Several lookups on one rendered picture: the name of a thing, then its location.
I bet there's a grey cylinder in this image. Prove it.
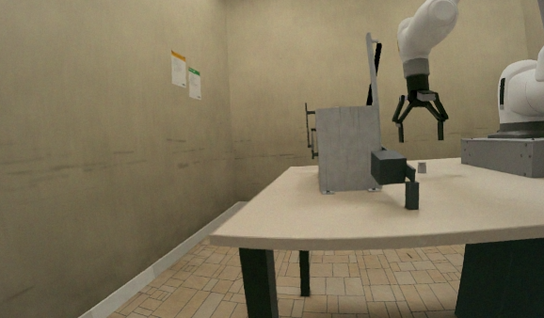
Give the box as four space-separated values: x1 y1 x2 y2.
418 161 426 173

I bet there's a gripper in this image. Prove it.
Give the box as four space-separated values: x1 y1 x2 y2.
392 75 449 143

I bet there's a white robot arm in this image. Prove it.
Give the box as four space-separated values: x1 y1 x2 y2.
397 0 544 139

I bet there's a black straight rod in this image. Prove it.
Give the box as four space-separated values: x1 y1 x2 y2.
366 39 382 105

